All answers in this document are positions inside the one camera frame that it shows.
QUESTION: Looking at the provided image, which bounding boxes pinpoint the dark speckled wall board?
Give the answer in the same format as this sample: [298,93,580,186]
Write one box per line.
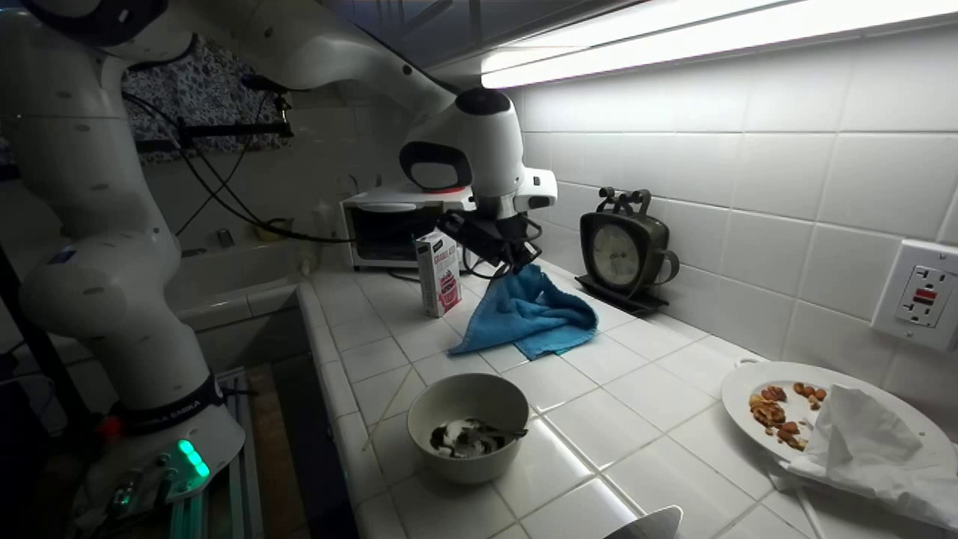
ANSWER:
[122,39,295,154]

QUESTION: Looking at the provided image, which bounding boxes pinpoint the blue terry cloth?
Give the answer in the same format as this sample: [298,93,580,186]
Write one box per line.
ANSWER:
[446,260,602,362]

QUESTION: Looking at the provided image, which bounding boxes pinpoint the brown food pieces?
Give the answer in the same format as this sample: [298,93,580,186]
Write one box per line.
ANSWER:
[744,382,833,452]

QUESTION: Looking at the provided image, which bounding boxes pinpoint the yellow sponge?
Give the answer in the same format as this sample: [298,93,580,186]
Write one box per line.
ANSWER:
[247,220,295,247]

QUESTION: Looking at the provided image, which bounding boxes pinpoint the under-cabinet light strip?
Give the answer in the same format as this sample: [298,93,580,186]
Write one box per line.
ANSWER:
[479,0,958,93]

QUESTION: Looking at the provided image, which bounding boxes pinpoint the white pink carton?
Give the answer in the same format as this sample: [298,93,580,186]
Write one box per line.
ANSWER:
[412,232,463,320]

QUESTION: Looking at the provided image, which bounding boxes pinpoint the black vintage alarm clock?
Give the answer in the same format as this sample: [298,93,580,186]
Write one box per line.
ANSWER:
[575,186,683,320]

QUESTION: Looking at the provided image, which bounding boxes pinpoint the white sink basin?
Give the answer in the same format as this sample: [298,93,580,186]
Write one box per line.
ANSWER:
[162,237,324,334]

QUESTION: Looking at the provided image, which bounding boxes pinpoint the white curved object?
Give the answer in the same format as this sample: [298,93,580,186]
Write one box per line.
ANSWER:
[602,505,684,539]

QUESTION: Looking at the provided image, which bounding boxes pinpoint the white wall outlet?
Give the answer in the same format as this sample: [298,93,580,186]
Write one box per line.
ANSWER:
[868,237,958,353]

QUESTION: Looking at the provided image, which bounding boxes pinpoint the crumpled white napkin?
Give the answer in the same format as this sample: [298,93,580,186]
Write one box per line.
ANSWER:
[797,385,958,533]

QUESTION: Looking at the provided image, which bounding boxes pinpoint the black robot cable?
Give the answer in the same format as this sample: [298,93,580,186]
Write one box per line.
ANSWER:
[122,93,354,247]

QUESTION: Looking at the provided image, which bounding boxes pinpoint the white dinner plate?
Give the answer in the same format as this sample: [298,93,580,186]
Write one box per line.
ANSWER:
[719,356,958,505]

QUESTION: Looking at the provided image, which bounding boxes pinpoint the grey ceramic bowl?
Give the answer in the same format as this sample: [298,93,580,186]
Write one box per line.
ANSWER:
[403,371,533,488]

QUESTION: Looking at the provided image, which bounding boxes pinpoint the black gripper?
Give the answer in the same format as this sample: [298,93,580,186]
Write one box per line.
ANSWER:
[439,208,548,280]

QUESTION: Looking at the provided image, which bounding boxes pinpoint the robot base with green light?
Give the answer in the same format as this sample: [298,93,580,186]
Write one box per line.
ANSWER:
[69,398,250,539]

